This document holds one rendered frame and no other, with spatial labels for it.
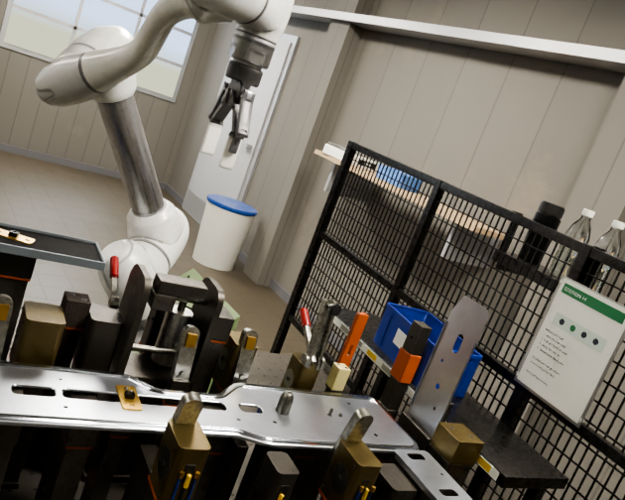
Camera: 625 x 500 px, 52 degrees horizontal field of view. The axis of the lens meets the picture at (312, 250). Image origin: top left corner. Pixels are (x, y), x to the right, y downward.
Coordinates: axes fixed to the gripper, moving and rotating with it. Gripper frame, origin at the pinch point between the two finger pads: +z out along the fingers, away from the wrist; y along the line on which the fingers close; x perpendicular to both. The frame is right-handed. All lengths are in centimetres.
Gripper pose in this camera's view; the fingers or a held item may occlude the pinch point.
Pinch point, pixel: (216, 156)
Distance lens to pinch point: 143.0
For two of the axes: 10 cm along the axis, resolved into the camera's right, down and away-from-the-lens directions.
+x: 8.4, 2.0, 5.1
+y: 4.2, 3.5, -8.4
